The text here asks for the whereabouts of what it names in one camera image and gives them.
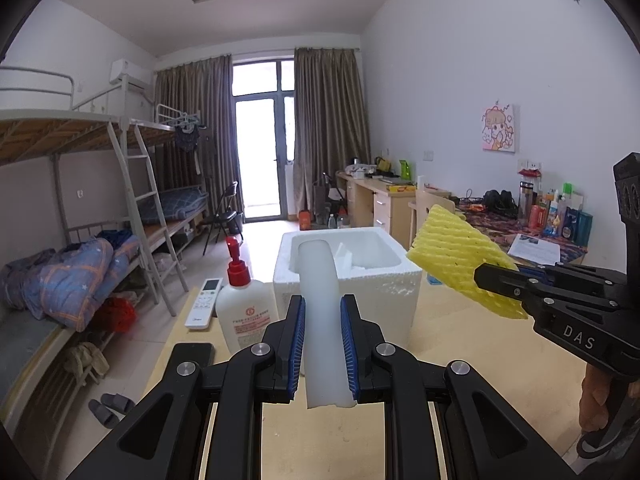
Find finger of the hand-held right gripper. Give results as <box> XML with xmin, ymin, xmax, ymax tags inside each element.
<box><xmin>517</xmin><ymin>264</ymin><xmax>640</xmax><ymax>301</ymax></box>
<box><xmin>473</xmin><ymin>262</ymin><xmax>556</xmax><ymax>317</ymax></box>

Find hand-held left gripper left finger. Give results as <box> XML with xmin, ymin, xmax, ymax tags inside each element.
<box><xmin>67</xmin><ymin>295</ymin><xmax>306</xmax><ymax>480</ymax></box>

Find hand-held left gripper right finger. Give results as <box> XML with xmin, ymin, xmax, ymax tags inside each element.
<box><xmin>340</xmin><ymin>294</ymin><xmax>576</xmax><ymax>480</ymax></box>

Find white foam strip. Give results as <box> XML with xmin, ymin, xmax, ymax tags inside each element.
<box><xmin>296</xmin><ymin>239</ymin><xmax>358</xmax><ymax>409</ymax></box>

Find yellow foam fruit net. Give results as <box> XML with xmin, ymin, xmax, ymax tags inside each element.
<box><xmin>406</xmin><ymin>204</ymin><xmax>529</xmax><ymax>321</ymax></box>

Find white foam box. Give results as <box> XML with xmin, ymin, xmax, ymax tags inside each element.
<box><xmin>272</xmin><ymin>226</ymin><xmax>423</xmax><ymax>376</ymax></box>

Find person's right hand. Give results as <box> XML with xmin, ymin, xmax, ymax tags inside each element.
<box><xmin>580</xmin><ymin>360</ymin><xmax>618</xmax><ymax>433</ymax></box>

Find printed paper sheet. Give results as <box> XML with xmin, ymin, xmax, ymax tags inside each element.
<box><xmin>507</xmin><ymin>234</ymin><xmax>563</xmax><ymax>266</ymax></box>

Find patterned tablecloth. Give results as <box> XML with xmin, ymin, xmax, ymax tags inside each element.
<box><xmin>452</xmin><ymin>200</ymin><xmax>591</xmax><ymax>266</ymax></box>

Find white lotion bottle red pump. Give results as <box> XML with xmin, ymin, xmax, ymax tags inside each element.
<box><xmin>215</xmin><ymin>236</ymin><xmax>280</xmax><ymax>356</ymax></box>

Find row of toiletry bottles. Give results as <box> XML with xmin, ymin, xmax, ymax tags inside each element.
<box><xmin>517</xmin><ymin>169</ymin><xmax>595</xmax><ymax>246</ymax></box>

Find black bag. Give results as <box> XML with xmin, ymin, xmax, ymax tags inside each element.
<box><xmin>482</xmin><ymin>189</ymin><xmax>518</xmax><ymax>218</ymax></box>

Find black smartphone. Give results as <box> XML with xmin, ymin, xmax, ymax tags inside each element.
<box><xmin>169</xmin><ymin>342</ymin><xmax>217</xmax><ymax>367</ymax></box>

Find white remote control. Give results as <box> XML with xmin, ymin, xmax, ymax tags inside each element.
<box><xmin>184</xmin><ymin>277</ymin><xmax>224</xmax><ymax>332</ymax></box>

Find wooden chair with smiley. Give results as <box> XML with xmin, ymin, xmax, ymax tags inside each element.
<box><xmin>407</xmin><ymin>189</ymin><xmax>466</xmax><ymax>251</ymax></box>

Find wooden desk with drawers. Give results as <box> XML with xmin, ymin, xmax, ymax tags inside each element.
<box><xmin>336</xmin><ymin>170</ymin><xmax>441</xmax><ymax>241</ymax></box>

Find black folding chair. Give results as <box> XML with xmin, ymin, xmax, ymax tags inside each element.
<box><xmin>202</xmin><ymin>181</ymin><xmax>244</xmax><ymax>257</ymax></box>

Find red plastic bag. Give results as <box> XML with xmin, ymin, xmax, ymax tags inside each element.
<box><xmin>95</xmin><ymin>297</ymin><xmax>137</xmax><ymax>333</ymax></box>

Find grey slipper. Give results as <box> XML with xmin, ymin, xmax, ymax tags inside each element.
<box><xmin>101</xmin><ymin>393</ymin><xmax>136</xmax><ymax>415</ymax></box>
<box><xmin>89</xmin><ymin>399</ymin><xmax>121</xmax><ymax>428</ymax></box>

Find dark blue quilt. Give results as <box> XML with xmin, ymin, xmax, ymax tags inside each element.
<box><xmin>137</xmin><ymin>185</ymin><xmax>210</xmax><ymax>226</ymax></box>

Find glass balcony door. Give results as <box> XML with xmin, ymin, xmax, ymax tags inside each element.
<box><xmin>231</xmin><ymin>60</ymin><xmax>296</xmax><ymax>221</ymax></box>

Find beige cloth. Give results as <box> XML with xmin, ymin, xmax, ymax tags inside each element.
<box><xmin>64</xmin><ymin>342</ymin><xmax>110</xmax><ymax>386</ymax></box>

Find blue checked quilt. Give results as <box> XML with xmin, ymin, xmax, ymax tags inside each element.
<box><xmin>0</xmin><ymin>237</ymin><xmax>143</xmax><ymax>333</ymax></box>

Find dark hanging clothes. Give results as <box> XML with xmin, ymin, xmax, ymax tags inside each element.
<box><xmin>172</xmin><ymin>122</ymin><xmax>201</xmax><ymax>156</ymax></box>

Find brown curtain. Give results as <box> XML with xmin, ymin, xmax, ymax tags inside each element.
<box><xmin>293</xmin><ymin>47</ymin><xmax>372</xmax><ymax>216</ymax></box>
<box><xmin>154</xmin><ymin>55</ymin><xmax>236</xmax><ymax>221</ymax></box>

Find white metal bunk bed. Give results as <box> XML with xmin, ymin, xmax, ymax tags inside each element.
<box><xmin>0</xmin><ymin>65</ymin><xmax>176</xmax><ymax>461</ymax></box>
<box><xmin>130</xmin><ymin>102</ymin><xmax>211</xmax><ymax>241</ymax></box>

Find white air conditioner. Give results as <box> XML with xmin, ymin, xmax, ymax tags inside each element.
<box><xmin>110</xmin><ymin>59</ymin><xmax>153</xmax><ymax>92</ymax></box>

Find cartoon wall poster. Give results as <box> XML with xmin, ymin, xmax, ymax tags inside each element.
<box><xmin>481</xmin><ymin>101</ymin><xmax>521</xmax><ymax>153</ymax></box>

